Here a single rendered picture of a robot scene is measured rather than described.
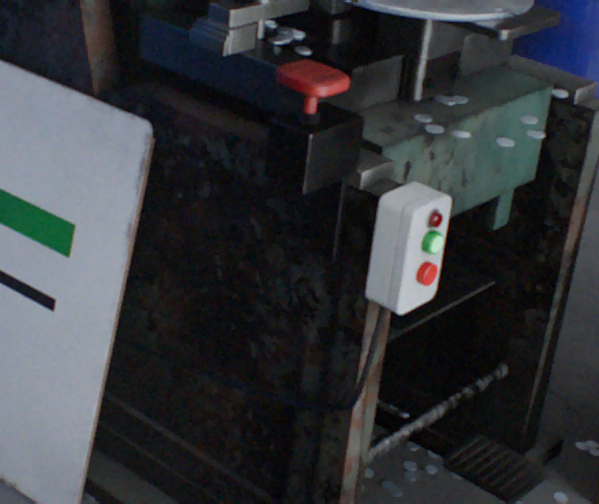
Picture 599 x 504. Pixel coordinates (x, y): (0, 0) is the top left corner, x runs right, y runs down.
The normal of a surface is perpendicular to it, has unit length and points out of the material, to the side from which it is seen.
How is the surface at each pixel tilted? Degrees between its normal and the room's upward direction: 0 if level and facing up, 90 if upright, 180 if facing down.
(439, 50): 90
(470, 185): 90
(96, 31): 73
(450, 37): 90
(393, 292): 90
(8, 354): 78
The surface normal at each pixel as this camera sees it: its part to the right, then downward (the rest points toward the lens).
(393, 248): -0.66, 0.28
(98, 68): 0.75, 0.10
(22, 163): -0.58, 0.11
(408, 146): 0.75, 0.36
